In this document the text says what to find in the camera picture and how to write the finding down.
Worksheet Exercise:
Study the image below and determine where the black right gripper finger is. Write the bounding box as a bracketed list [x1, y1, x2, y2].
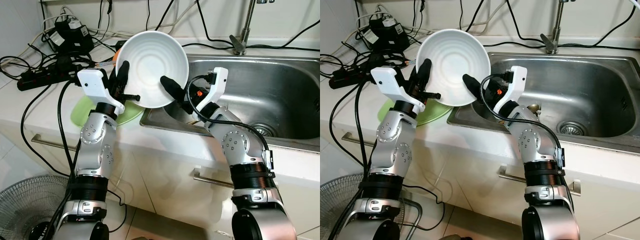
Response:
[462, 73, 488, 103]
[159, 75, 190, 107]

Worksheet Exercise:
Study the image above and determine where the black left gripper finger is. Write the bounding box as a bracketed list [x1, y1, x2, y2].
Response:
[116, 60, 131, 96]
[416, 58, 433, 93]

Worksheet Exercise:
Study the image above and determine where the white ceramic bowl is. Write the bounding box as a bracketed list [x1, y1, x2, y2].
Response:
[416, 28, 492, 107]
[116, 31, 190, 109]

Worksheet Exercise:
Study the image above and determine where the green plastic plate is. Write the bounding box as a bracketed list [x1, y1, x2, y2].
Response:
[377, 97, 453, 127]
[70, 95, 146, 127]

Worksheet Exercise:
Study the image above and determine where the black power adapter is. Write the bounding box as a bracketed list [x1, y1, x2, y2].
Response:
[52, 19, 95, 53]
[367, 17, 406, 51]

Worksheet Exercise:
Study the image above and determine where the black power strip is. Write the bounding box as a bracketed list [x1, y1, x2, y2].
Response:
[17, 62, 93, 92]
[327, 62, 401, 90]

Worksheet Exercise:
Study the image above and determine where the metal faucet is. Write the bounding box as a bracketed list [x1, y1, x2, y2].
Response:
[229, 0, 266, 56]
[540, 0, 576, 55]

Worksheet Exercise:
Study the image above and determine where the metal sink drain strainer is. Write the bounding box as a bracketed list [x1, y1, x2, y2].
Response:
[251, 122, 277, 138]
[556, 120, 583, 137]

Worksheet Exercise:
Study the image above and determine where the cream cabinet door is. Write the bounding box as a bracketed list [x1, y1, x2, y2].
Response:
[435, 145, 640, 240]
[0, 120, 156, 213]
[325, 120, 461, 211]
[127, 145, 321, 240]

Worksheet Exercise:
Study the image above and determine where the stainless steel sink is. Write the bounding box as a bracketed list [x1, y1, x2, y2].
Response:
[446, 51, 640, 156]
[140, 54, 321, 153]

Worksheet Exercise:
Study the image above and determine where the grey floor fan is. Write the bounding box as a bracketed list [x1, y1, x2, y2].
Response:
[0, 175, 76, 240]
[320, 173, 381, 240]

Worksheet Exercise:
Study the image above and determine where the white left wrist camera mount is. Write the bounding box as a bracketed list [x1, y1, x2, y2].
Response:
[370, 67, 426, 113]
[77, 69, 126, 115]

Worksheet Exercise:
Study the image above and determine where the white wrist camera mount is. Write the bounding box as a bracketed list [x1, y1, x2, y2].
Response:
[192, 66, 229, 116]
[77, 69, 126, 115]
[370, 67, 426, 113]
[492, 65, 528, 115]

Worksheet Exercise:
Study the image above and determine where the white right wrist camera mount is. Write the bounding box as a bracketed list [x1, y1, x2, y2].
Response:
[192, 66, 229, 116]
[492, 65, 528, 115]

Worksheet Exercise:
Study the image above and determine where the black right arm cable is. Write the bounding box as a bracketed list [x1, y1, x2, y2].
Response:
[480, 74, 566, 171]
[187, 75, 275, 173]

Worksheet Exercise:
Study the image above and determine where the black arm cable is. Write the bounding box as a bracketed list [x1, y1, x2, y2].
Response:
[480, 74, 566, 171]
[352, 82, 376, 201]
[187, 75, 275, 173]
[56, 80, 86, 221]

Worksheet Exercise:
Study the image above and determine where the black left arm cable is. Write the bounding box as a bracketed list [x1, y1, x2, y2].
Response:
[56, 80, 86, 221]
[352, 82, 376, 201]

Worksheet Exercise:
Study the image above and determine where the long black power cable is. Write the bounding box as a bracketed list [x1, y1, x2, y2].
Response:
[20, 86, 71, 178]

